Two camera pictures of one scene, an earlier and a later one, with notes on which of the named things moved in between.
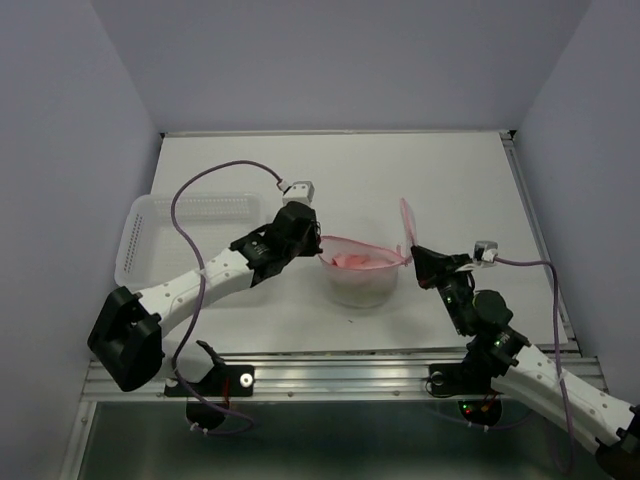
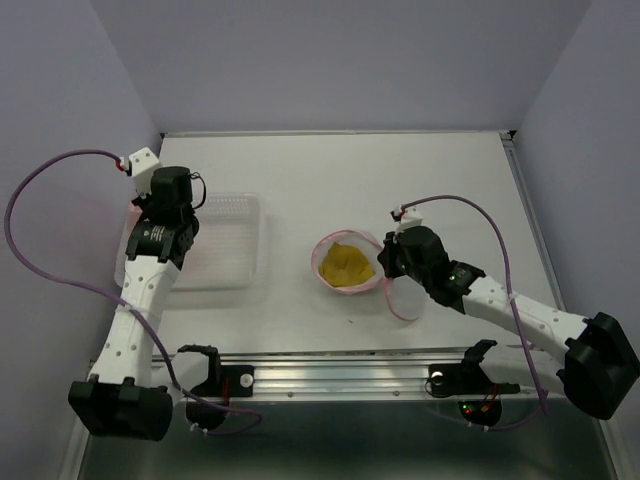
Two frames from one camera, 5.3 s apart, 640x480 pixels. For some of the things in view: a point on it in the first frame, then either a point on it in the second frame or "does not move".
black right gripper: x=432 y=266 -> x=386 y=254
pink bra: x=360 y=261 -> x=134 y=213
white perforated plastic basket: x=152 y=253 does not move
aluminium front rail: x=319 y=375 does not move
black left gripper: x=312 y=247 -> x=145 y=204
